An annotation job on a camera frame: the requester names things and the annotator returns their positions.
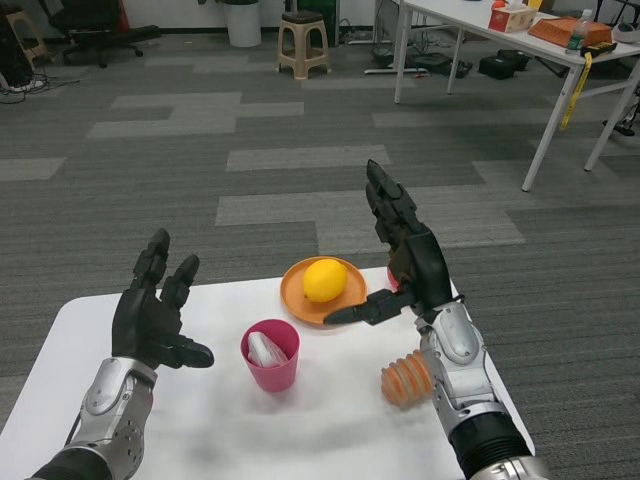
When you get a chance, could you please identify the white cylindrical bin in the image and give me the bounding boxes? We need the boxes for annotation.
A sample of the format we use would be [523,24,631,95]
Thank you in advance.
[225,0,263,49]

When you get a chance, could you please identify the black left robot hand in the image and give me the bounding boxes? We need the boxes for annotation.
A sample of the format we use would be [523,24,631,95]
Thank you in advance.
[110,228,215,372]

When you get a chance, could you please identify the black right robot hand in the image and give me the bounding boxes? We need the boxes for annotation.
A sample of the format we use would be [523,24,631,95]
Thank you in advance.
[322,158,451,328]

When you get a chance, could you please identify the orange plate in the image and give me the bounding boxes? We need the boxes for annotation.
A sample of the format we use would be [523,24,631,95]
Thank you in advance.
[279,255,368,329]

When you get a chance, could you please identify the black office chair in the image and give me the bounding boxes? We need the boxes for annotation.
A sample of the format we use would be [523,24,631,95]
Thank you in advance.
[41,0,162,69]

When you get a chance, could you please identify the yellow tape measure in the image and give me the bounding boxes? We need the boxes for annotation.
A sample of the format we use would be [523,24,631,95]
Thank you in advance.
[558,41,618,132]

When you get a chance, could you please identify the ridged toy bread loaf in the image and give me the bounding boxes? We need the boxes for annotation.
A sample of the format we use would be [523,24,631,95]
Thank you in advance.
[379,348,434,412]

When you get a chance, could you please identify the white packet in cup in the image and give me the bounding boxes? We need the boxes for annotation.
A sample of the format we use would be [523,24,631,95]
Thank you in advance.
[246,330,290,368]

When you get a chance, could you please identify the yellow lemon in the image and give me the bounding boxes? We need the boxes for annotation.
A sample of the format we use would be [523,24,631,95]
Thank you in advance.
[302,258,349,304]

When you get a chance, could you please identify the black case on floor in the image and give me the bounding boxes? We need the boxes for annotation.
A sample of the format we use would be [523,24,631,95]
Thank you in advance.
[477,48,532,81]

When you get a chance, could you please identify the white round device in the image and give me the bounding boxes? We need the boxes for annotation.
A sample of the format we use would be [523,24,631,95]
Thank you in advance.
[613,19,640,44]

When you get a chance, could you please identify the white office desk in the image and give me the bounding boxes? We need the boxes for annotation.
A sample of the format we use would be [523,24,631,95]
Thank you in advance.
[393,0,640,193]

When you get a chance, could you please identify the red tissue box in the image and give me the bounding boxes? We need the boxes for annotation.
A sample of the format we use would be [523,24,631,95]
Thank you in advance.
[487,4,538,34]

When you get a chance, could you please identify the orange cardboard box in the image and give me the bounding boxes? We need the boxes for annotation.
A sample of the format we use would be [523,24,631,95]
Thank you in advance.
[527,15,613,47]

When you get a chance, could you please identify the pink plastic cup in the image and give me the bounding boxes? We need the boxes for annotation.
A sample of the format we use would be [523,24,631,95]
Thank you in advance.
[240,318,301,394]

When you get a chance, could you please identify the beige plastic stool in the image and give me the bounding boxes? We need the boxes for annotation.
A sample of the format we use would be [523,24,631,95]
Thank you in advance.
[276,10,332,81]

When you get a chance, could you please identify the clear plastic bottle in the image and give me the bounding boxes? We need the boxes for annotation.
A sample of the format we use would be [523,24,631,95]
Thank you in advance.
[564,8,594,55]

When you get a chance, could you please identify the black bag on floor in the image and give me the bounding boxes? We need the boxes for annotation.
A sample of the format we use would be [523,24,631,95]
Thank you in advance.
[405,51,474,79]

